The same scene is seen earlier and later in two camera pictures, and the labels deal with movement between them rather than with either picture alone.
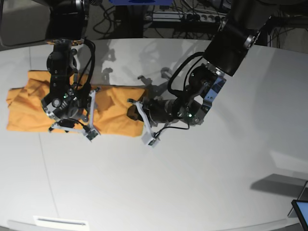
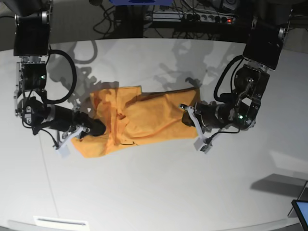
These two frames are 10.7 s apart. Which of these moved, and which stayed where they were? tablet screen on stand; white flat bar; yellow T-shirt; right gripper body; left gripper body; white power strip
Moved: left gripper body; right gripper body; yellow T-shirt
Stayed: tablet screen on stand; white flat bar; white power strip
